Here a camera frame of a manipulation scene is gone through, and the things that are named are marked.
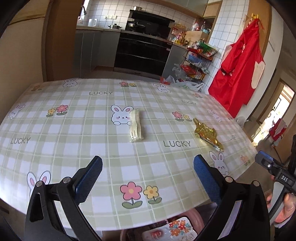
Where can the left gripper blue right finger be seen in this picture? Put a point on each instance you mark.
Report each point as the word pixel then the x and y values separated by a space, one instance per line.
pixel 207 176

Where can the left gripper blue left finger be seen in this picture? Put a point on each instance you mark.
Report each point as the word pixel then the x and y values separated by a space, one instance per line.
pixel 85 178

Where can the gold foil wrapper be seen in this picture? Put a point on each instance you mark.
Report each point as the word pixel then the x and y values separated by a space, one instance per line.
pixel 207 134

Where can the cream striped wrapper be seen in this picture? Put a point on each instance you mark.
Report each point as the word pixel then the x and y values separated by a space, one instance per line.
pixel 135 128

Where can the red clear plastic package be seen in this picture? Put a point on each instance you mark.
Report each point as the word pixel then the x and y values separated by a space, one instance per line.
pixel 157 234

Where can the brown round trash bin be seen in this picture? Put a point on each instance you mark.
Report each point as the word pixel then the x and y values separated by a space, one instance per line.
pixel 136 233

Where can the grey lower kitchen cabinets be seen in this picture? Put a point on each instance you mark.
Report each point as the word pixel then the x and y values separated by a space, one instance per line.
pixel 94 49

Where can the person's right hand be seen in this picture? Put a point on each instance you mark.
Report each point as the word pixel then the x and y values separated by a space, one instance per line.
pixel 286 208

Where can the green plaid bunny tablecloth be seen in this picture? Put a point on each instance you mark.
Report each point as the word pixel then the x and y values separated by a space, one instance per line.
pixel 56 128

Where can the floral wrapper in bin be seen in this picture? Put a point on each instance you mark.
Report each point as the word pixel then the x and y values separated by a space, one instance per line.
pixel 181 229

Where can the red hanging apron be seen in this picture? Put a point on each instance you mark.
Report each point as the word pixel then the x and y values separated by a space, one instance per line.
pixel 240 71

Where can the white plastic shopping bag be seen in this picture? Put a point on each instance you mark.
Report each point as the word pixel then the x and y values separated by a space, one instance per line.
pixel 196 87

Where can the beige two-door refrigerator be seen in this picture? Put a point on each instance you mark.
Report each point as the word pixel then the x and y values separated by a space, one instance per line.
pixel 21 53

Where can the black oven range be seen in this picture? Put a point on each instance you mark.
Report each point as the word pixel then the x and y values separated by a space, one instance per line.
pixel 141 53

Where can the steel cooking pot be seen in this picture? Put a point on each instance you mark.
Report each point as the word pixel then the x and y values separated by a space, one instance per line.
pixel 115 27

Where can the white electric kettle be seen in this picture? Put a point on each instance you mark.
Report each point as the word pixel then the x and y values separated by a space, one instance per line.
pixel 92 23

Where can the black range hood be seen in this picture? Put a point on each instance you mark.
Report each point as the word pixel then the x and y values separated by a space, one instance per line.
pixel 149 24

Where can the wire snack storage rack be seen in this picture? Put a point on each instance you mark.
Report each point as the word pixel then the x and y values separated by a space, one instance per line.
pixel 197 60

